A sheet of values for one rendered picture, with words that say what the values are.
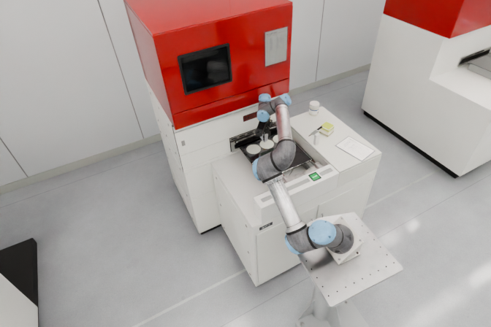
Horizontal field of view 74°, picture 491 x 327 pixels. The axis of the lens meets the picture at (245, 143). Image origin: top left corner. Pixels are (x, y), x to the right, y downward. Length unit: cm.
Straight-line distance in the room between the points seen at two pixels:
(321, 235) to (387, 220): 158
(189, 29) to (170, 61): 19
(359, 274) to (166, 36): 153
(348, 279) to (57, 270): 230
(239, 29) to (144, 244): 197
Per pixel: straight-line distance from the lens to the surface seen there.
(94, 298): 292
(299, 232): 170
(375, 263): 191
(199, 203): 256
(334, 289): 179
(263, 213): 188
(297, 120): 242
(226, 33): 183
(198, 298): 268
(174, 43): 174
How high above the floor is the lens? 241
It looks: 41 degrees down
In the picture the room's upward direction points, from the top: 4 degrees counter-clockwise
